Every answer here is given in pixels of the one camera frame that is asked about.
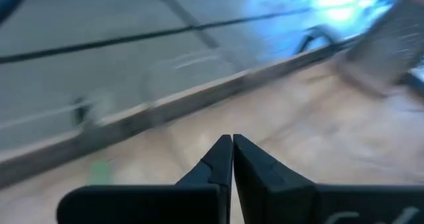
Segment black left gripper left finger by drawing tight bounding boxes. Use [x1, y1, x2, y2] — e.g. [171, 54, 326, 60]
[56, 134, 233, 224]

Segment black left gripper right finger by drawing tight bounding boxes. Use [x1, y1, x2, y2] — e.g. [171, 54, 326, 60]
[233, 133, 424, 224]

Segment green handled metal tongs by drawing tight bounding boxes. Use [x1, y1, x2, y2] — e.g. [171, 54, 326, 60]
[86, 160, 113, 186]

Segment small black table clamp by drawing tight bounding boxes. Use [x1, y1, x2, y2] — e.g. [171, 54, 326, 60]
[296, 25, 337, 56]
[73, 96, 92, 127]

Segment metal box grater pink handle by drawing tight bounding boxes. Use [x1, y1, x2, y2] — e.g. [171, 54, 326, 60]
[336, 0, 424, 97]

